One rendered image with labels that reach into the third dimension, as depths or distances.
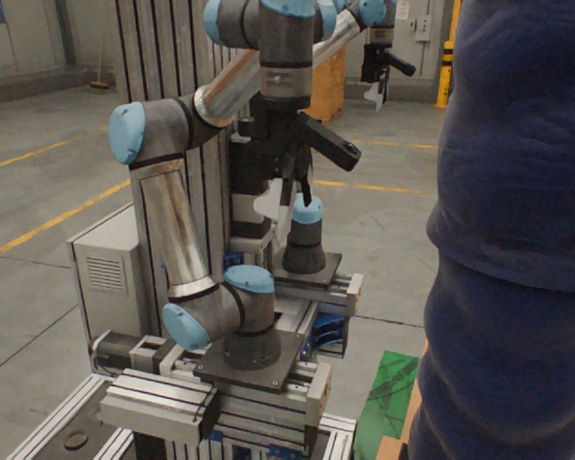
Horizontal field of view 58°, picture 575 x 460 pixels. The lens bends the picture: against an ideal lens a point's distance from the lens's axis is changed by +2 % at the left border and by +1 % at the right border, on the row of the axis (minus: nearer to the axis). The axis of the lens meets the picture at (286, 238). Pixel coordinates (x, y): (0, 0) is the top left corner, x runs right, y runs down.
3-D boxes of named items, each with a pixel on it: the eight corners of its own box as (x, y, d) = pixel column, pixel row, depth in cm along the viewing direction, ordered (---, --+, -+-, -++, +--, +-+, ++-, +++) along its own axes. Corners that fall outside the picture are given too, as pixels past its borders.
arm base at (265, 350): (211, 363, 125) (209, 329, 121) (235, 329, 138) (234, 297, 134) (269, 375, 121) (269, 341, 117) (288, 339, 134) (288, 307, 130)
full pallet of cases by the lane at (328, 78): (328, 126, 814) (332, 5, 740) (267, 122, 841) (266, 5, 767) (343, 111, 919) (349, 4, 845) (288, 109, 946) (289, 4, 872)
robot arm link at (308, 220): (290, 246, 162) (290, 206, 156) (281, 229, 174) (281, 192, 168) (327, 243, 164) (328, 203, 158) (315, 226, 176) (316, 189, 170)
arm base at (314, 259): (275, 270, 168) (275, 243, 164) (288, 250, 181) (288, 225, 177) (319, 277, 164) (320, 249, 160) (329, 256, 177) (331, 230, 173)
